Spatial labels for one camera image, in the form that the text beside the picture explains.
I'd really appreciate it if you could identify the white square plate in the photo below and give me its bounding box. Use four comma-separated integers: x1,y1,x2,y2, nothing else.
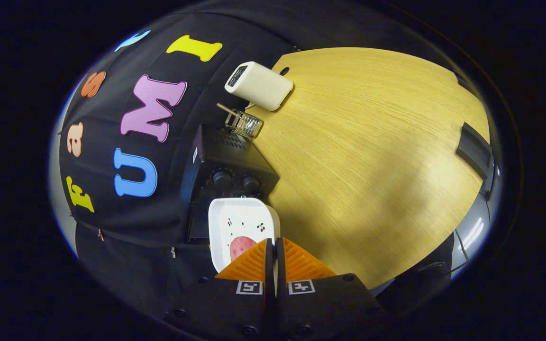
208,197,281,274

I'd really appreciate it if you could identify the white bread toaster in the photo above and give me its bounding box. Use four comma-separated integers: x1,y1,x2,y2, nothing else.
224,61,294,112

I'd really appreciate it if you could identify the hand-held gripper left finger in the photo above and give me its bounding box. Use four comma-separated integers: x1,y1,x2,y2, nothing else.
162,238,273,341

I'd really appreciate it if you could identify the black toaster oven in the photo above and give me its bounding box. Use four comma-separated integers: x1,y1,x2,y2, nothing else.
180,124,280,244

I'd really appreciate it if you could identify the black backdrop cloth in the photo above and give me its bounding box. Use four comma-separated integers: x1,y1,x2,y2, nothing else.
59,12,302,304

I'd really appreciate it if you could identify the wire basket holder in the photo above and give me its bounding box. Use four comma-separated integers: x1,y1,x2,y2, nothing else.
225,110,264,138

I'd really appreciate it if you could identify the pink ham slice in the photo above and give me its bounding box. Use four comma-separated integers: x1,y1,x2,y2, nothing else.
229,236,257,262

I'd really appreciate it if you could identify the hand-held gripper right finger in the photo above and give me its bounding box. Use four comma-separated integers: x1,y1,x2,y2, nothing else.
275,237,387,341

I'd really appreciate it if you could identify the black bar-shaped object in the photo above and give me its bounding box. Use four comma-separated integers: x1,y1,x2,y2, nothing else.
455,122,494,179

